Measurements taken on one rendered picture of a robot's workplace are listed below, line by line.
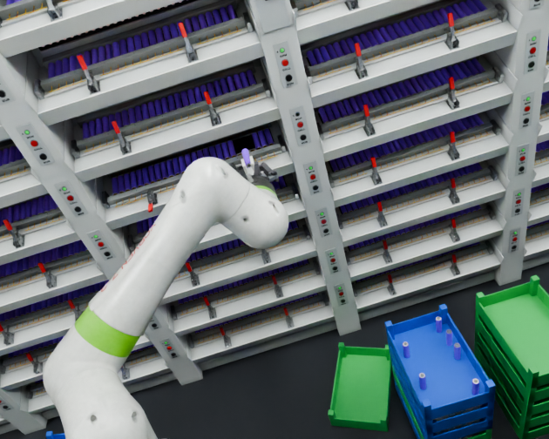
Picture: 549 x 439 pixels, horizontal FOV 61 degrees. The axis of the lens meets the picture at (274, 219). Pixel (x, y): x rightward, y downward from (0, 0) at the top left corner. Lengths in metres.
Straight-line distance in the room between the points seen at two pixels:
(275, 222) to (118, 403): 0.41
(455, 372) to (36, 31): 1.44
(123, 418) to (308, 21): 1.00
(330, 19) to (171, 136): 0.53
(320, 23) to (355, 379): 1.28
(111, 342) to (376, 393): 1.20
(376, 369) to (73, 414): 1.31
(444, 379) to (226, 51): 1.11
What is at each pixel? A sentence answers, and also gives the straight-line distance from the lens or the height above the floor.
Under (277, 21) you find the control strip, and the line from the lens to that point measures 1.28.
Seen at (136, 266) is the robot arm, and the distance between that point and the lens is 0.90.
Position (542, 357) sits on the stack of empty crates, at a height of 0.32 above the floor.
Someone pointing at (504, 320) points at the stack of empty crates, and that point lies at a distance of 1.68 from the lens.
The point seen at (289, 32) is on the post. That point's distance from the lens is 1.29.
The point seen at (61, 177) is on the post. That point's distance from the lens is 1.46.
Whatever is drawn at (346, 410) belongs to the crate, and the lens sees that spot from 1.88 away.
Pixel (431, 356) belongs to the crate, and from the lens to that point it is 1.59.
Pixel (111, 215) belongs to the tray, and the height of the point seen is 0.89.
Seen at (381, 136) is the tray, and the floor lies 0.88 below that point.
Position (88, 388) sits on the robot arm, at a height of 1.04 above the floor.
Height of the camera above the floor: 1.65
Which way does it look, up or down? 38 degrees down
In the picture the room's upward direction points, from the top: 18 degrees counter-clockwise
